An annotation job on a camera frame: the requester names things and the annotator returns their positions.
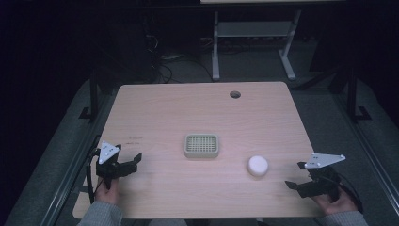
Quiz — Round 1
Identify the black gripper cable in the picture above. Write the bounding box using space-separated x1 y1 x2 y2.
86 135 104 205
326 173 365 215

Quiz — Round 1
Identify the person's left hand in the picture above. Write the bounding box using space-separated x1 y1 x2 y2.
94 178 120 205

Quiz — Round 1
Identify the grey metal floor rail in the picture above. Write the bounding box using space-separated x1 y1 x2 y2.
39 90 119 226
331 92 399 206

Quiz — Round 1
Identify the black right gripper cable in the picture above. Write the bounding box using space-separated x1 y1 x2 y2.
326 173 365 215

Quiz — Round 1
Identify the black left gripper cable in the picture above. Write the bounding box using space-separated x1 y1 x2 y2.
86 135 104 205

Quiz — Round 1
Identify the round white soap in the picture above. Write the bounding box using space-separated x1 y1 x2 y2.
247 154 270 177

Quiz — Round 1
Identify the white metal desk frame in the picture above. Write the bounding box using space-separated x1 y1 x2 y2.
211 8 302 82

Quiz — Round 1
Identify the person's right hand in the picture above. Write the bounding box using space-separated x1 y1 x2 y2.
311 189 358 217

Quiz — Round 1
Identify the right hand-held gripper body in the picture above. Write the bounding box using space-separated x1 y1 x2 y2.
296 153 347 202

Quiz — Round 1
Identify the beige slotted soap dish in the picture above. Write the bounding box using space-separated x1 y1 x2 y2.
183 133 220 159

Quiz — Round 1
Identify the tangle of black floor cables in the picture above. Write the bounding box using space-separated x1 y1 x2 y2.
142 15 189 85

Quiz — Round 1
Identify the black metal stand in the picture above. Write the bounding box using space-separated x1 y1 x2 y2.
345 66 373 124
78 71 102 122

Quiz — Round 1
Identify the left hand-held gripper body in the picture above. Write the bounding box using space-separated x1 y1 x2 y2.
94 140 139 190

